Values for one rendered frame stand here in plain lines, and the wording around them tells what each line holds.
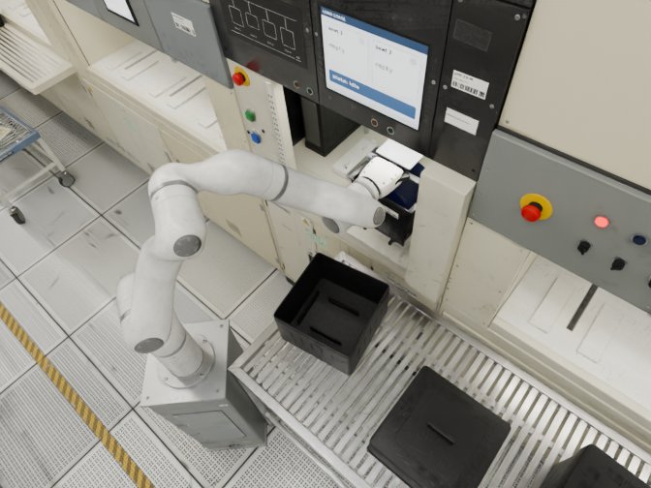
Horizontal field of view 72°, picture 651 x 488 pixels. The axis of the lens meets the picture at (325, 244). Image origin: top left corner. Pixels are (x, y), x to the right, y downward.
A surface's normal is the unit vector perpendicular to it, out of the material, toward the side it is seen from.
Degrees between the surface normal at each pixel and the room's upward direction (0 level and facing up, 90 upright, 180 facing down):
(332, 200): 37
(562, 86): 90
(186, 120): 0
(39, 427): 0
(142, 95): 0
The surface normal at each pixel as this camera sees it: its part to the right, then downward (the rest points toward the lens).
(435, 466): -0.07, -0.57
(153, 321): 0.48, 0.36
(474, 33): -0.65, 0.65
